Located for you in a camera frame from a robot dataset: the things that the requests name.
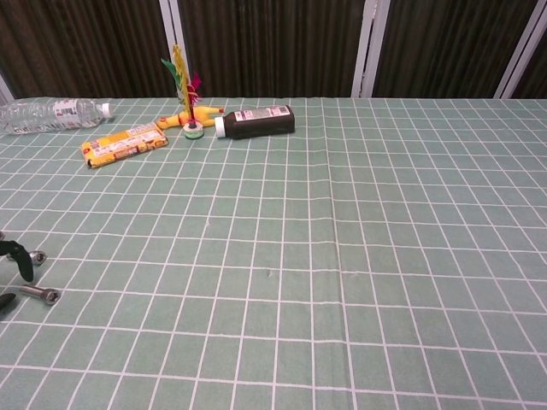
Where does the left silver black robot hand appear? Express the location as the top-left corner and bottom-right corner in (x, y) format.
(0, 231), (37, 312)

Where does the clear plastic water bottle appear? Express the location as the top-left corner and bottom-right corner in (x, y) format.
(0, 97), (115, 136)

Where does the yellow snack package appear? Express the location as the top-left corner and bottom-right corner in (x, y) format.
(80, 120), (170, 170)

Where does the yellow rubber chicken toy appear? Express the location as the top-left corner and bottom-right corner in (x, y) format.
(155, 106), (226, 132)

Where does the dark corrugated partition panel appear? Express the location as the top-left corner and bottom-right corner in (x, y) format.
(372, 0), (540, 100)
(175, 0), (369, 100)
(0, 0), (173, 100)
(509, 23), (547, 100)

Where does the colourful feather shuttlecock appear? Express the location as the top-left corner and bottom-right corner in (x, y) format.
(160, 43), (206, 141)

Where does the dark brown bottle white cap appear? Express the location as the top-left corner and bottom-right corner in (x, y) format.
(214, 104), (297, 140)

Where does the green checkered tablecloth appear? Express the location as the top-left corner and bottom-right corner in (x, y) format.
(0, 97), (547, 410)

